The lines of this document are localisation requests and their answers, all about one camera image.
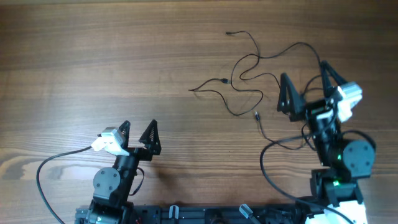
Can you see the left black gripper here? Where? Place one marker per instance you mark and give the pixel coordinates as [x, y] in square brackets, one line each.
[140, 152]

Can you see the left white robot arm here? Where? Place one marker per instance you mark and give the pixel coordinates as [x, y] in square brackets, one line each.
[112, 185]

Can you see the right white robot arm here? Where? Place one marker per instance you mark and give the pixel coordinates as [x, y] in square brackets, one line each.
[336, 197]

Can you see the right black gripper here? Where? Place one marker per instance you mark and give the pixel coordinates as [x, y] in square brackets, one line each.
[313, 108]

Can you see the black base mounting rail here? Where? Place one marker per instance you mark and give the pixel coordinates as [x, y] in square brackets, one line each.
[276, 213]

